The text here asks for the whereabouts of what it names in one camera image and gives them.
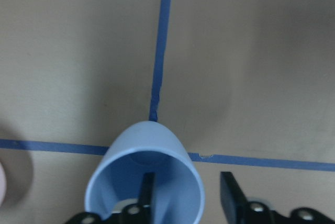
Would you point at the blue cup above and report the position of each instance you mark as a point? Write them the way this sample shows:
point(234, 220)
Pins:
point(147, 146)

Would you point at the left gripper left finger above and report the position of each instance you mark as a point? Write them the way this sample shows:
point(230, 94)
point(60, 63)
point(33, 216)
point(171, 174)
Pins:
point(138, 212)

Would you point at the pink bowl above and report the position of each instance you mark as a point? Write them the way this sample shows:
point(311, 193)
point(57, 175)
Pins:
point(3, 184)

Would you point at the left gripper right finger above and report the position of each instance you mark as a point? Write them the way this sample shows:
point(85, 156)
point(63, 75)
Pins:
point(238, 209)

